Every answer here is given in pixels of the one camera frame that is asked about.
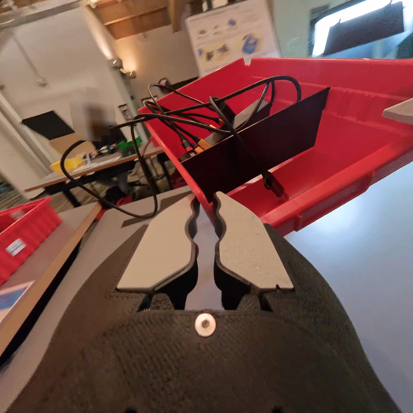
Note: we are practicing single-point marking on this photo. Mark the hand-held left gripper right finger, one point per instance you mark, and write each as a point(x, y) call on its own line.
point(248, 255)

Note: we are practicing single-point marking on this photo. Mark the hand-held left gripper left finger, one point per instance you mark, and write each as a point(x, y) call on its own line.
point(161, 255)

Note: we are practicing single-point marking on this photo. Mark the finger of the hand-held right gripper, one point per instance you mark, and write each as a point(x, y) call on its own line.
point(401, 113)

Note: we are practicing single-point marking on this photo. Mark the red plastic bin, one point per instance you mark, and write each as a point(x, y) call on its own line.
point(355, 145)

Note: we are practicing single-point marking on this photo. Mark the long black usb hub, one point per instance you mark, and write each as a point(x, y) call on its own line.
point(250, 113)

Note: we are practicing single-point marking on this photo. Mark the black hanging panel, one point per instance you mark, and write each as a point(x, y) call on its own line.
point(364, 29)

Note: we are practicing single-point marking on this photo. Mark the black divider panel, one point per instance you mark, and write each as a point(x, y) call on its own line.
point(258, 151)

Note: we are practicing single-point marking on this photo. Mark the background wooden table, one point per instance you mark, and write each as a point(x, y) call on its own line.
point(96, 166)

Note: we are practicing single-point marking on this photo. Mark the green bin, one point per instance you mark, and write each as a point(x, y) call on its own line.
point(129, 145)

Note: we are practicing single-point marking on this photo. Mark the yellow bin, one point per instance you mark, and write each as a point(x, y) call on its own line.
point(64, 164)

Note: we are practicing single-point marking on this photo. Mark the red ribbed bin white label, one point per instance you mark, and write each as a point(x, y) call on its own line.
point(29, 232)

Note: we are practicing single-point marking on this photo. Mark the blue printed paper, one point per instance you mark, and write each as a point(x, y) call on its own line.
point(13, 296)

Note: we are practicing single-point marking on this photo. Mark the black square panel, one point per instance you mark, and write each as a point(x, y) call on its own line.
point(48, 124)

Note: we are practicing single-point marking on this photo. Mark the printed instruction sheet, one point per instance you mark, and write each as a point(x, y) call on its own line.
point(226, 32)

